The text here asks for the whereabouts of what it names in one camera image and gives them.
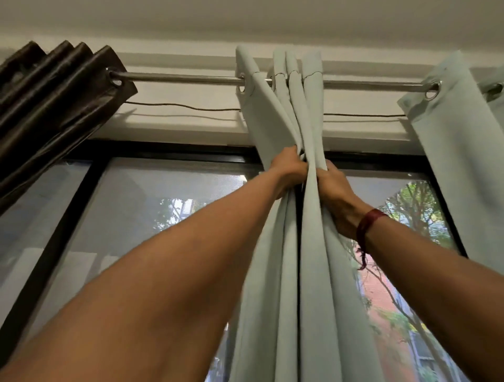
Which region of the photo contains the person's left hand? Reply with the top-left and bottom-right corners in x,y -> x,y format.
269,145 -> 310,200

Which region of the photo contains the red wrist thread band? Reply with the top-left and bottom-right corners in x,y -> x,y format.
355,208 -> 389,271

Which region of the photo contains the silver metal curtain rod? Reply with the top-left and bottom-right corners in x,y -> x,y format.
108,70 -> 440,93

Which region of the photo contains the person's right forearm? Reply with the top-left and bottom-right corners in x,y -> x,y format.
362,214 -> 504,382

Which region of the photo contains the light teal curtain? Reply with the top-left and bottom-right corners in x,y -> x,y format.
396,50 -> 504,276
227,44 -> 386,382

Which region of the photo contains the person's left forearm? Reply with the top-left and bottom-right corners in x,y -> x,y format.
0,169 -> 290,382

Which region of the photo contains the dark brown satin curtain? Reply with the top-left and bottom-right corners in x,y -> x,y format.
0,40 -> 139,218

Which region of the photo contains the grey wall cable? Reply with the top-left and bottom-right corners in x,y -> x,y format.
123,101 -> 407,119

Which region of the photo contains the person's right hand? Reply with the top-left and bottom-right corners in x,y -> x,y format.
314,159 -> 373,241

